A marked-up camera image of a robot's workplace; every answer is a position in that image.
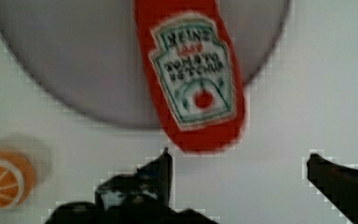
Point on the red plush ketchup bottle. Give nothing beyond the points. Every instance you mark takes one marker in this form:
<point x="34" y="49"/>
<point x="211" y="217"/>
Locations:
<point x="192" y="72"/>

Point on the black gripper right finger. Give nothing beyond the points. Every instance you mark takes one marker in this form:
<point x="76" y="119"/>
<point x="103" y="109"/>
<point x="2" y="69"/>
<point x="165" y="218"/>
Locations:
<point x="338" y="183"/>

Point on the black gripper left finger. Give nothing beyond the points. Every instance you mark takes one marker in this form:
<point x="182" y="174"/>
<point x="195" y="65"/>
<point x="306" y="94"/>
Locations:
<point x="153" y="180"/>

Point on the round grey plate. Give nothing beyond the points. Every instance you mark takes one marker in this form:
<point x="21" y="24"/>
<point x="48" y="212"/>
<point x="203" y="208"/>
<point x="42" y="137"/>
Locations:
<point x="85" y="54"/>

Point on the orange slice toy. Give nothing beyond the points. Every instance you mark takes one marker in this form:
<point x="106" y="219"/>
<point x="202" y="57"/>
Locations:
<point x="17" y="178"/>

